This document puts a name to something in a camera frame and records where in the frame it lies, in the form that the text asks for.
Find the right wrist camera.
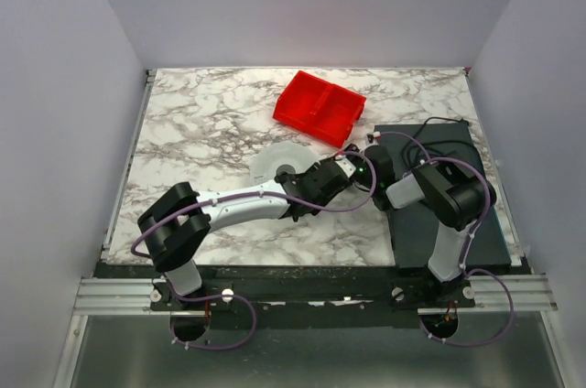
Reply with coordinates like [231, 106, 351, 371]
[365, 131, 382, 147]

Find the white plastic cable spool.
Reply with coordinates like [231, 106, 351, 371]
[249, 141, 319, 185]

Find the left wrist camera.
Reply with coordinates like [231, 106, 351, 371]
[333, 153, 356, 178]

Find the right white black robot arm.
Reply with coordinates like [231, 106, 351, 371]
[344, 144, 495, 292]

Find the black coiled cable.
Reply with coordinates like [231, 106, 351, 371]
[398, 116, 477, 169]

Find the red plastic bin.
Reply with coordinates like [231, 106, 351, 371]
[273, 70, 366, 148]

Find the black flat box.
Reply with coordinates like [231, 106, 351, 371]
[374, 120, 512, 274]

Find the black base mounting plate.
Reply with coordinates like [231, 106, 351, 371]
[94, 264, 474, 329]

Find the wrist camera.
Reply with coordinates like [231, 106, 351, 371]
[333, 153, 356, 178]
[365, 131, 382, 147]

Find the aluminium extrusion rail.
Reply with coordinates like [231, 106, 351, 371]
[73, 275, 559, 316]

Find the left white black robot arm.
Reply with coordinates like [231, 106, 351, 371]
[138, 156, 356, 296]

